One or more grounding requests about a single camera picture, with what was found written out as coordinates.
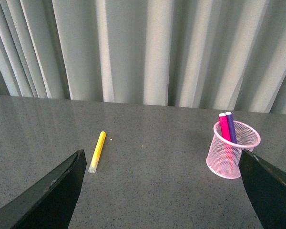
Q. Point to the pink highlighter pen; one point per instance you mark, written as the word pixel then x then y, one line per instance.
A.
pixel 225 134

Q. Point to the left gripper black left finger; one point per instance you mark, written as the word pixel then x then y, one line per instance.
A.
pixel 50 202

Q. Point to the purple highlighter pen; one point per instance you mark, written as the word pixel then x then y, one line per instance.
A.
pixel 231 127

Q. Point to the yellow highlighter pen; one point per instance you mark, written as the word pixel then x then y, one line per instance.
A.
pixel 97 153

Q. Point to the grey pleated curtain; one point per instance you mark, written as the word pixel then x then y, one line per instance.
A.
pixel 216 54

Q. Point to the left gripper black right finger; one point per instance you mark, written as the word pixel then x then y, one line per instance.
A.
pixel 265 186

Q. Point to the pink mesh pen cup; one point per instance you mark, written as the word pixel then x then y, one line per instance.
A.
pixel 224 156

